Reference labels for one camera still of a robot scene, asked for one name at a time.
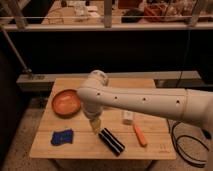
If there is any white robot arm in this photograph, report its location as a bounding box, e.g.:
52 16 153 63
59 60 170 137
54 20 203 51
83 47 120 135
77 70 213 171

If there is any orange ceramic bowl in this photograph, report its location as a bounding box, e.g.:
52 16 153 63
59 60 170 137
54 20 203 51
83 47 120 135
51 89 81 117

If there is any small white bottle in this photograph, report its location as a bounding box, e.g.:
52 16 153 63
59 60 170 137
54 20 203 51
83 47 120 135
122 110 134 125

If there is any grey horizontal beam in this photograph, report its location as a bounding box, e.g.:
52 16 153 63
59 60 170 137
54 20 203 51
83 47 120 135
16 71 203 92

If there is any metal diagonal rod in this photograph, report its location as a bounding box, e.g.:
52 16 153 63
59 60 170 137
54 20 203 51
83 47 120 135
0 26 32 78

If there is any orange handled tool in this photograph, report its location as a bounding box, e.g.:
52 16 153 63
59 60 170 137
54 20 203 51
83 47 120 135
133 123 147 147

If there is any black cable on floor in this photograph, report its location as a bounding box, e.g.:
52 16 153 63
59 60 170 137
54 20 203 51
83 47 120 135
168 119 213 169

